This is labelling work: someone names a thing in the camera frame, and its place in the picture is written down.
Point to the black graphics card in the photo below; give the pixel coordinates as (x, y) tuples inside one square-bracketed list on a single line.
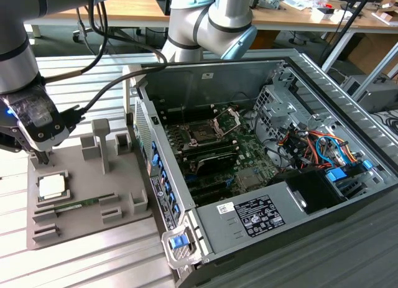
[(217, 163)]

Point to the office chair base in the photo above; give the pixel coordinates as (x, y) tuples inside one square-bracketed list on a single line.
[(76, 36)]

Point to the green motherboard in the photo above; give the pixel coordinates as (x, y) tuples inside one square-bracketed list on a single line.
[(248, 157)]

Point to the grey power supply unit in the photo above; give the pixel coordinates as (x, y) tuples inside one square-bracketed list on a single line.
[(217, 232)]

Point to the blue drive carrier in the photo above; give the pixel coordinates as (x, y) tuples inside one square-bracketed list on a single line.
[(335, 175)]

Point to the black expansion slot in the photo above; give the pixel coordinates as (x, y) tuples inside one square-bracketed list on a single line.
[(214, 196), (205, 187)]

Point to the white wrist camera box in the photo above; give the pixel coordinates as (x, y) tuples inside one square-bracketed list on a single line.
[(46, 129)]

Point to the silver CPU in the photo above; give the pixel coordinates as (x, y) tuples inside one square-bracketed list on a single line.
[(52, 187)]

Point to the black RAM slot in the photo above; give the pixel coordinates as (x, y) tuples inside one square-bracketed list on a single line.
[(211, 151), (208, 144)]

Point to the blue case latch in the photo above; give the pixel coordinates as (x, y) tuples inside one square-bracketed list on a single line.
[(178, 241)]

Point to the brown cardboard box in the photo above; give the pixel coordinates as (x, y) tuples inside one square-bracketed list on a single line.
[(373, 51)]

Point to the silver drive cage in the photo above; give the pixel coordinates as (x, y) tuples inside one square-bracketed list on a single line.
[(280, 110)]

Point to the white metal table frame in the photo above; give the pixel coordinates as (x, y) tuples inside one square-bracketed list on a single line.
[(339, 48)]

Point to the green RAM stick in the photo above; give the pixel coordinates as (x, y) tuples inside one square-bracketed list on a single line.
[(77, 204)]

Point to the long wooden desk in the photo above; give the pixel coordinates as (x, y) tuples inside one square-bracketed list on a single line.
[(280, 17)]

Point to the black plastic fan shroud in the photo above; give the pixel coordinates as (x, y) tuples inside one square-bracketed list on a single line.
[(311, 188)]

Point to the black optical drive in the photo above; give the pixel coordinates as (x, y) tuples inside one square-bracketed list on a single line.
[(265, 1)]

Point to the CPU socket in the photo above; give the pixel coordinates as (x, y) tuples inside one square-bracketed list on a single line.
[(202, 134)]

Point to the grey desktop computer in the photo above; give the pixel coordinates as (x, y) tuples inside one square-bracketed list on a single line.
[(379, 95)]

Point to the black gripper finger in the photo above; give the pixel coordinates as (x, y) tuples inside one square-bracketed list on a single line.
[(43, 157)]

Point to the open grey PC case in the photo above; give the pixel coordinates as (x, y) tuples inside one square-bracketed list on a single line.
[(217, 89)]

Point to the grey parts rack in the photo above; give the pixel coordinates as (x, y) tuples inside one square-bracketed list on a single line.
[(87, 182)]

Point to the silver chipset heat sink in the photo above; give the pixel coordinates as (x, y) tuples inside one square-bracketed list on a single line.
[(247, 179)]

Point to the thin locking lever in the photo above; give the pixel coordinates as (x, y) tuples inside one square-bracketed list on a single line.
[(183, 115)]

